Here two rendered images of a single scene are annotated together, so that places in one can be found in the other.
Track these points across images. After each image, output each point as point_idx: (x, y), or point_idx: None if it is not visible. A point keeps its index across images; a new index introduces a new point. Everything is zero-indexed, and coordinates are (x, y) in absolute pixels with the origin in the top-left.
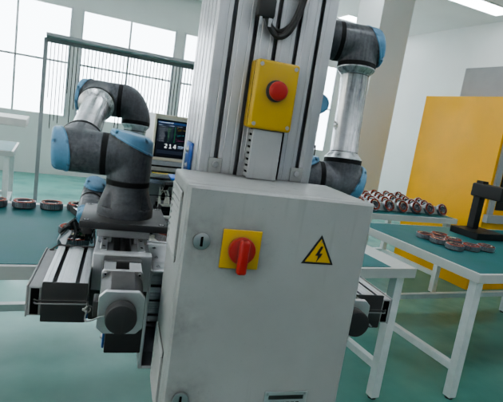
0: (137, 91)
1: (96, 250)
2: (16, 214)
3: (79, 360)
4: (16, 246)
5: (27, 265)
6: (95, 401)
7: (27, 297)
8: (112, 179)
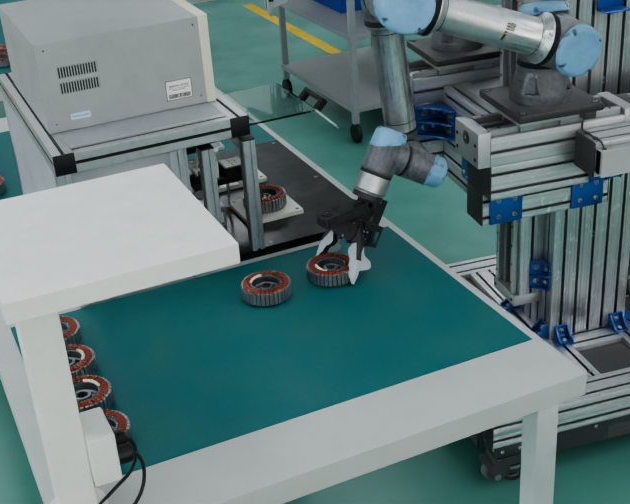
0: None
1: (626, 107)
2: (167, 388)
3: None
4: (392, 311)
5: (459, 279)
6: (311, 496)
7: None
8: None
